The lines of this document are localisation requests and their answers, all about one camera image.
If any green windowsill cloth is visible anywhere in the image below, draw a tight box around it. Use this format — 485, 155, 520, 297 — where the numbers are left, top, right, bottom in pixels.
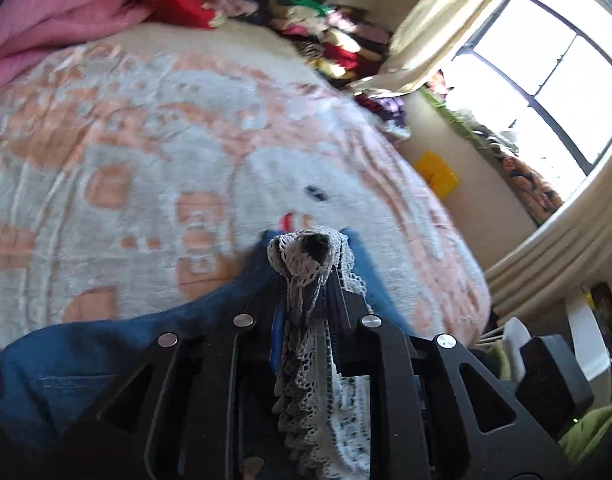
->
418, 85, 566, 227

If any white plastic item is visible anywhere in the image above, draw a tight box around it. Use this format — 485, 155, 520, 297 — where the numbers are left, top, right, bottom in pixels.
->
565, 294, 612, 382

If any light green cloth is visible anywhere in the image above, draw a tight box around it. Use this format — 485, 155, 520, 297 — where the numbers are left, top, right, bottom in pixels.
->
558, 404, 612, 463

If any pink duvet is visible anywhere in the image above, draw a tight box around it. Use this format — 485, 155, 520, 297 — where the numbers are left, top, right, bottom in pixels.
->
0, 0, 152, 95

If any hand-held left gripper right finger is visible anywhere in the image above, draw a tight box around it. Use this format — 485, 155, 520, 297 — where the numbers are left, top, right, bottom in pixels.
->
328, 265, 573, 480

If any window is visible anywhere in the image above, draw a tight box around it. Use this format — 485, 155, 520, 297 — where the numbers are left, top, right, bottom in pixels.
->
436, 0, 612, 203

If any pile of folded clothes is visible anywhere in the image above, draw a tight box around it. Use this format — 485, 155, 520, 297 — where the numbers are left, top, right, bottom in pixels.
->
265, 0, 393, 80

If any purple clothes heap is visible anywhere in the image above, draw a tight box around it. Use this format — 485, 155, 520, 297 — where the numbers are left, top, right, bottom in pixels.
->
355, 92, 413, 144

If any cream curtain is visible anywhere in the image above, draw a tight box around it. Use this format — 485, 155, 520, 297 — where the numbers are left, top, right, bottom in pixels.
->
350, 0, 531, 97
485, 160, 612, 317

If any pink fluffy garment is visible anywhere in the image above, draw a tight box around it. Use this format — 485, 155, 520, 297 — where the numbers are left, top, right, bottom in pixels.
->
201, 0, 260, 19

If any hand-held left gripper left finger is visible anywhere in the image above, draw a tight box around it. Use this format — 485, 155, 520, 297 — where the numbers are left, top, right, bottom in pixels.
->
43, 280, 291, 480

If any yellow box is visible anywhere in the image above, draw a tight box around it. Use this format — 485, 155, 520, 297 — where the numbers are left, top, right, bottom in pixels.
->
415, 150, 461, 200

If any orange white patterned blanket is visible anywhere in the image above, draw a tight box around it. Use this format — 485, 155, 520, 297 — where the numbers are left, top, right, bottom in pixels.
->
0, 24, 493, 357

